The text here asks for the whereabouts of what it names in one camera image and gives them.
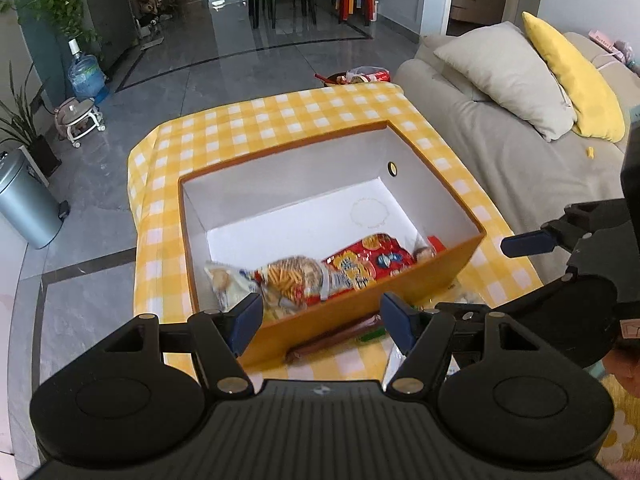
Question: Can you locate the potted green plant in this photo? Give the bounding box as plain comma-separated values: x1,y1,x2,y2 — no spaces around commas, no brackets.
1,63,61,178

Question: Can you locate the white chips bag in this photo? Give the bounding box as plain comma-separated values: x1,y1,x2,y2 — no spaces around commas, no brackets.
204,261,260,312

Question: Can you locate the hanging vine plant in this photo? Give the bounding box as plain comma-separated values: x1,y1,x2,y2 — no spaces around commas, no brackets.
0,0,101,44

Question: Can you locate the clear pastry packet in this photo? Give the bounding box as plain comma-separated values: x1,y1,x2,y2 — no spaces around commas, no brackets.
413,235,447,263

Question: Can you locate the peanut snack bag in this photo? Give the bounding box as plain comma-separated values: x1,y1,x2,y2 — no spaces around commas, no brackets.
252,256,352,321

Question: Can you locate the red noodle snack bag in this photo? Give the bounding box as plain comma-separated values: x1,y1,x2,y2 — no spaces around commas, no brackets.
322,233,416,295

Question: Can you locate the grey trash can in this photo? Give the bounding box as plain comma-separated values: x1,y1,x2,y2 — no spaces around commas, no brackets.
0,150,70,249

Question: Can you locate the orange cardboard box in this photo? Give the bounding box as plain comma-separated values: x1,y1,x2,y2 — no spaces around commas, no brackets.
178,122,486,368

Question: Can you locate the yellow pillow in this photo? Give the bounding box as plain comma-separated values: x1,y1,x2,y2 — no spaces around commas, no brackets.
522,11,627,143

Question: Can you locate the beige pillow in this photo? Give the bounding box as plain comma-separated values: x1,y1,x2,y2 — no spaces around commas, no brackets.
435,22,577,142

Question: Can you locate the red snack bar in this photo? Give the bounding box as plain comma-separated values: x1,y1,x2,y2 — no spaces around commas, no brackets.
285,314,383,364

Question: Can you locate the green sausage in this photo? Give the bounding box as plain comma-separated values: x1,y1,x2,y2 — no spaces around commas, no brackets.
357,326,386,344

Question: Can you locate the blue water jug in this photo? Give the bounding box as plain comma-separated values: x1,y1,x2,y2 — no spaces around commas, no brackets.
67,39,108,104

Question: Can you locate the white rolling stool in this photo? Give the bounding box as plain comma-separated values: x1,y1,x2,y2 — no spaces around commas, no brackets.
54,98,106,148

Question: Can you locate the clear candy ball packet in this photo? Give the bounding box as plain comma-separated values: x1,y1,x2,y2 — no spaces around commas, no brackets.
422,288,486,310

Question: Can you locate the yellow checkered tablecloth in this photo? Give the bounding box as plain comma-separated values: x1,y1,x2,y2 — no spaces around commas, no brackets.
128,84,540,382

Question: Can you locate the grey sofa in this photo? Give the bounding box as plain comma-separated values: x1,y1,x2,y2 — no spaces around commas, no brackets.
392,31,640,286

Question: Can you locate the red snack basket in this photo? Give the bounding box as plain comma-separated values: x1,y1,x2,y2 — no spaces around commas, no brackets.
314,66,392,86

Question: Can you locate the white milk tablet packet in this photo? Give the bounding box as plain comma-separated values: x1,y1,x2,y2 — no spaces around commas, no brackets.
382,344,460,390

